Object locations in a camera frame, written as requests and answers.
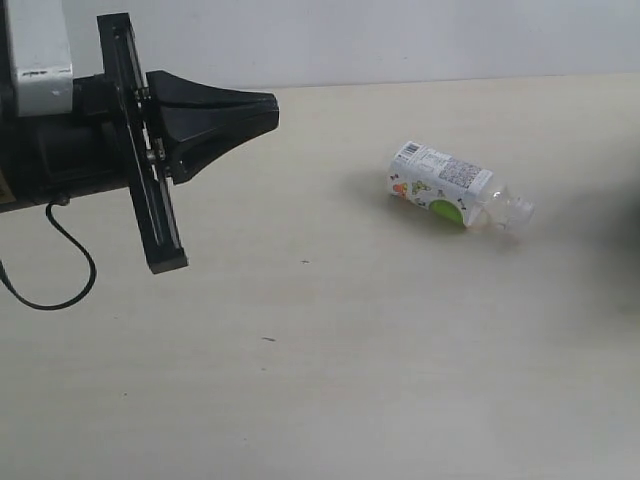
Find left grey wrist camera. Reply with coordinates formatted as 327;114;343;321
3;0;73;117

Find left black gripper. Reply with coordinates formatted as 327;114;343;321
1;13;279;274

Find square bottle white fruit label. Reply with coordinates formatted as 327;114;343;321
386;140;536;235

